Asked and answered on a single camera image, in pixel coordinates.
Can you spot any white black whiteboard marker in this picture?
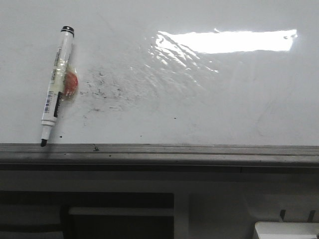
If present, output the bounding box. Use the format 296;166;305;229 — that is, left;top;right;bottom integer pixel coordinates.
40;26;74;147

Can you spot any white box lower right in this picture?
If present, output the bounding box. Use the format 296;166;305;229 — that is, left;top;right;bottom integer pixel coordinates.
252;222;319;239

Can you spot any red round taped magnet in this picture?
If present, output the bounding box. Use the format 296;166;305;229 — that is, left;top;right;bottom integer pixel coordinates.
62;64;79;101

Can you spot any white whiteboard surface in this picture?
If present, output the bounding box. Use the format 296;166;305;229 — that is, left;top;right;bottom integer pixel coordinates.
0;0;319;145

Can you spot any grey aluminium marker tray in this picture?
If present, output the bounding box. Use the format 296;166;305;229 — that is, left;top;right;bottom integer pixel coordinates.
0;143;319;171

